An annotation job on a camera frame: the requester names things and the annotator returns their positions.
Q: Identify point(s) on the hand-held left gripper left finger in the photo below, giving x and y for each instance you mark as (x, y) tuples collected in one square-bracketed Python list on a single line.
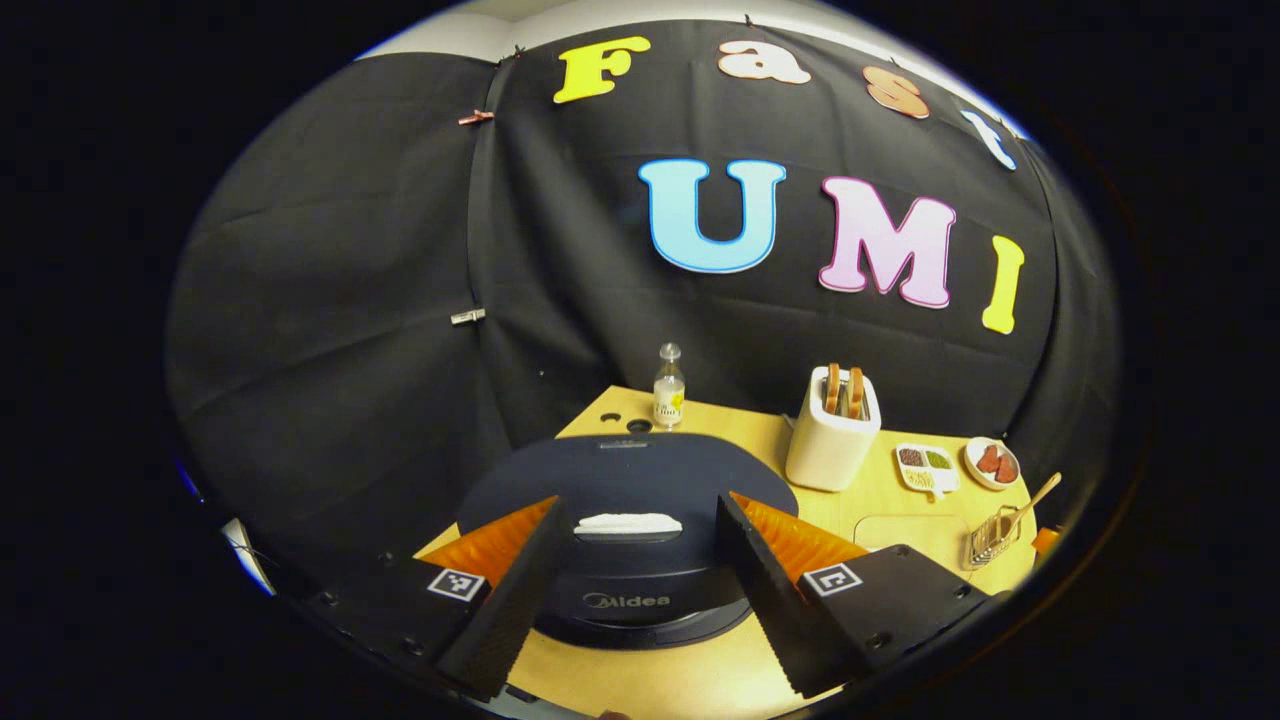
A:
[(515, 600)]

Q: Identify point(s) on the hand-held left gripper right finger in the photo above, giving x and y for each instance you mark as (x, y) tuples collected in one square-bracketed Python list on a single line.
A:
[(765, 600)]

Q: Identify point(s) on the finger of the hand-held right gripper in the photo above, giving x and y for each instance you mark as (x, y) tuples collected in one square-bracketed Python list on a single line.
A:
[(1046, 541)]

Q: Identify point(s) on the wooden spoon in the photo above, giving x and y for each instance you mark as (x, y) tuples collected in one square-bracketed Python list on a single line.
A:
[(1035, 495)]

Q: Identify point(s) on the dark blue rice cooker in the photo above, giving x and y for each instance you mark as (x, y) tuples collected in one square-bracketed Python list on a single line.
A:
[(650, 470)]

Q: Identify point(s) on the red meat piece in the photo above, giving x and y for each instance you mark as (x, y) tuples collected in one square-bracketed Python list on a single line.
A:
[(988, 458), (1007, 469)]

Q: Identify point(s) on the white round plate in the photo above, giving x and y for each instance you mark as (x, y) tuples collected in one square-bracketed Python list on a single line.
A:
[(972, 465)]

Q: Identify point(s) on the white divided dish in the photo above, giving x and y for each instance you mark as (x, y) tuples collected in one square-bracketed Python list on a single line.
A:
[(945, 478)]

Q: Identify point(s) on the clear plastic container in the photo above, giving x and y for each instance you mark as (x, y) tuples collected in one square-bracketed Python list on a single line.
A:
[(910, 535)]

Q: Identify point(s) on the yellow beans heap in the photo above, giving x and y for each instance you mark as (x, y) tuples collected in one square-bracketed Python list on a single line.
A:
[(918, 479)]

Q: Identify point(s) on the white toaster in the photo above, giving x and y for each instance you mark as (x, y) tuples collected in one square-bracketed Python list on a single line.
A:
[(830, 455)]

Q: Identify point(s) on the toast bread slice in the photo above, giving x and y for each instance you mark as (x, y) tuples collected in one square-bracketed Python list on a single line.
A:
[(832, 390), (855, 393)]

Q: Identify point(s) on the small glass bottle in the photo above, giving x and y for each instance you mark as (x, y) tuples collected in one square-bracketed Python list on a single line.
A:
[(669, 395)]

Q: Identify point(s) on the silver clip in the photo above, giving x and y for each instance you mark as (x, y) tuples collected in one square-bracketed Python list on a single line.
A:
[(468, 317)]

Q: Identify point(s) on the copper clip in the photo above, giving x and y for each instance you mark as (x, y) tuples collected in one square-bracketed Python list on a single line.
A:
[(476, 117)]

